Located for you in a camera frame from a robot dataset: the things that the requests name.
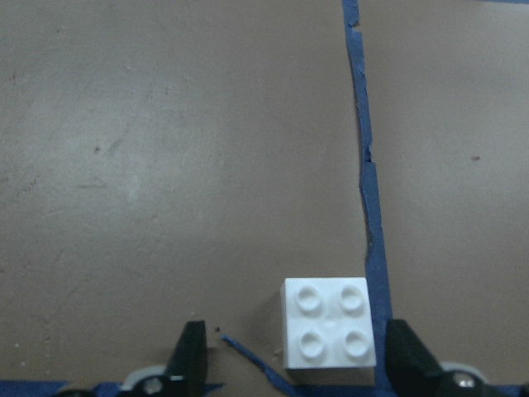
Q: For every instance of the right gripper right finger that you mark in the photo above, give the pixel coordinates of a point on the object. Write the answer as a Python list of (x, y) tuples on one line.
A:
[(413, 371)]

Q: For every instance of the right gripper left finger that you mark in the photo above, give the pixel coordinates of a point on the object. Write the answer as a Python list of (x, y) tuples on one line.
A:
[(184, 374)]

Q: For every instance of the white block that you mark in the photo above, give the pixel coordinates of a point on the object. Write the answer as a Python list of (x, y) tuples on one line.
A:
[(327, 323)]

